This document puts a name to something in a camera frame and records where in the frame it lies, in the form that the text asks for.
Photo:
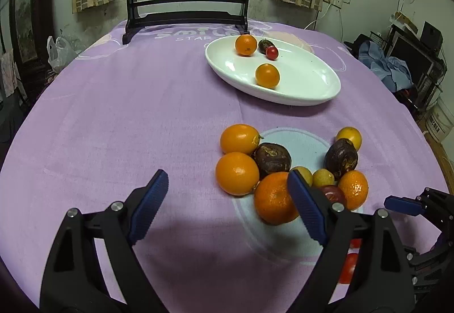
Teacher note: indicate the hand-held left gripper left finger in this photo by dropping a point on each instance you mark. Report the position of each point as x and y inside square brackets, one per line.
[149, 208]

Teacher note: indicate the red cherry tomato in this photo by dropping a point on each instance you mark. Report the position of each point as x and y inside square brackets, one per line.
[355, 243]
[272, 52]
[349, 267]

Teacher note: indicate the purple printed tablecloth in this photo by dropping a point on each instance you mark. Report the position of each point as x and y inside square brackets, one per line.
[142, 103]

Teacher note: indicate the dark purple passion fruit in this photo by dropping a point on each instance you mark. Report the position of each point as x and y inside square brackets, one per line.
[341, 158]
[272, 156]

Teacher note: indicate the wall socket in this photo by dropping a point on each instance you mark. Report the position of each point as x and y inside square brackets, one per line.
[334, 0]

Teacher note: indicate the small yellow-green fruit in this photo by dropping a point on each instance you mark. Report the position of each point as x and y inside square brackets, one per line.
[322, 178]
[306, 176]

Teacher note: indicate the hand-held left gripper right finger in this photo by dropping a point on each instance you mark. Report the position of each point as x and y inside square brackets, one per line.
[308, 210]

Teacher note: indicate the black monitor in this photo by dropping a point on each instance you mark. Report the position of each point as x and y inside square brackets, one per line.
[411, 57]

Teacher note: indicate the black bag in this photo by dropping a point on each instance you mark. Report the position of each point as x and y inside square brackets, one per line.
[354, 45]

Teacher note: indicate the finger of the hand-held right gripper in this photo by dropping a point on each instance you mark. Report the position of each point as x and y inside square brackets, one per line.
[402, 205]

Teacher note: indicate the black speaker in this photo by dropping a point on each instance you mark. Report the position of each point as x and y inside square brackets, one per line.
[432, 36]

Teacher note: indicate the white oval plate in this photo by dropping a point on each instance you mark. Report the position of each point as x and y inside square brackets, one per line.
[301, 82]

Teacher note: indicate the red plum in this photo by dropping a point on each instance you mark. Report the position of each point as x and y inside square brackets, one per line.
[334, 194]

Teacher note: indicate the white plastic bag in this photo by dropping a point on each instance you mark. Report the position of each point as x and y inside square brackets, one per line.
[58, 53]

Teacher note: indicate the yellow-green round fruit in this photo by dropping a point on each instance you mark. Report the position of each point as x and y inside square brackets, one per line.
[349, 137]

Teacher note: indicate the dark wooden cabinet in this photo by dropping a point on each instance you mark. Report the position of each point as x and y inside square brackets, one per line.
[24, 14]

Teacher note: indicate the white bucket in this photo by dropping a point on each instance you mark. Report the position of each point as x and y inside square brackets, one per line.
[441, 119]

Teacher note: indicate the smooth orange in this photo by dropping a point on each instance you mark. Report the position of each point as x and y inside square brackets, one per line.
[237, 173]
[267, 75]
[239, 139]
[245, 45]

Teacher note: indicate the dimpled tangerine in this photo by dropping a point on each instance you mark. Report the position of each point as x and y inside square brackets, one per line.
[275, 197]
[353, 189]

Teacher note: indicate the blue clothes pile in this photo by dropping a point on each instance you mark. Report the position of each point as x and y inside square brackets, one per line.
[386, 64]

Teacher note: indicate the dark round fruit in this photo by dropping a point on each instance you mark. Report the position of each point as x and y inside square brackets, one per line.
[263, 45]

